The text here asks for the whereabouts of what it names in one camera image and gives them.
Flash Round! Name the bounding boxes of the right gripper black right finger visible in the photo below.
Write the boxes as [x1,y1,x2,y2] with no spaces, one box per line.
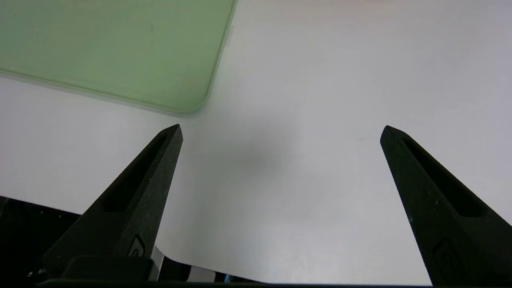
[380,125,512,288]

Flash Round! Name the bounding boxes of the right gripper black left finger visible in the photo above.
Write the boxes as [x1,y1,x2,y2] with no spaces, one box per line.
[42,124,184,280]

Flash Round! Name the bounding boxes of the green plastic tray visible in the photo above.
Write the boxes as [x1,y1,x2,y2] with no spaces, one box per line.
[0,0,239,117]

